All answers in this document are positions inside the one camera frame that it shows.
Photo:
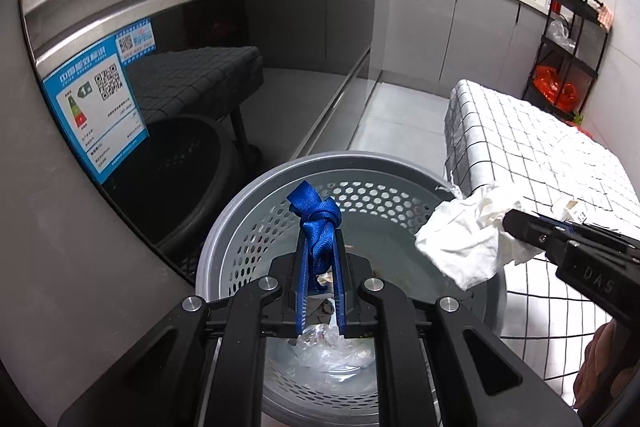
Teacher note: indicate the grey kitchen cabinet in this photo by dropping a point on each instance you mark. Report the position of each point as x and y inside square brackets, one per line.
[480, 27]

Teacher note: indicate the clear plastic bag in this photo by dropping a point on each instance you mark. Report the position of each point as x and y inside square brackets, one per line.
[330, 349]

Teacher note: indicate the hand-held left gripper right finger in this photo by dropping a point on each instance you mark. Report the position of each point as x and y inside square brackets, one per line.
[340, 287]

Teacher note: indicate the black glass built-in appliance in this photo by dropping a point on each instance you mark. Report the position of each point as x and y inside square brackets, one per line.
[200, 107]

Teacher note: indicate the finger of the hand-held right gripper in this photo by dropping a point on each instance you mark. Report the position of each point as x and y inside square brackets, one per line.
[532, 232]
[595, 234]

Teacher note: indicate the red plastic bag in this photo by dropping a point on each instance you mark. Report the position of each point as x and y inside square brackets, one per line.
[546, 83]
[568, 96]

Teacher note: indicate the small blue code sticker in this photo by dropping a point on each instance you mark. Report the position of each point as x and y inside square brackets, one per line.
[135, 41]

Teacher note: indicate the black metal shelf rack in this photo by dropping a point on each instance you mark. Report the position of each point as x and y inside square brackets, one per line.
[597, 57]

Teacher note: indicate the grey perforated plastic basket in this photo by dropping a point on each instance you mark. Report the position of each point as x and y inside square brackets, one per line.
[380, 202]

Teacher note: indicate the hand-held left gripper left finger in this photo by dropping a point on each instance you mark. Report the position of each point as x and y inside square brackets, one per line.
[302, 287]

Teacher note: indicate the pink checked cloth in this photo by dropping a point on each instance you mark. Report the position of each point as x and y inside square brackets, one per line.
[605, 18]

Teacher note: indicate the white tissue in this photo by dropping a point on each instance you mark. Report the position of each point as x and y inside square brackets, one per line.
[460, 242]

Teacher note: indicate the person's right hand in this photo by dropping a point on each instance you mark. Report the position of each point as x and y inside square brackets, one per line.
[597, 357]

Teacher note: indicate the large blue label sticker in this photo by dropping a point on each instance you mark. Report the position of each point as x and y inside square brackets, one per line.
[100, 132]

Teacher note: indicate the clear plastic bags on rack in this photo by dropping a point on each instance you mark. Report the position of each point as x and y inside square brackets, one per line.
[562, 34]

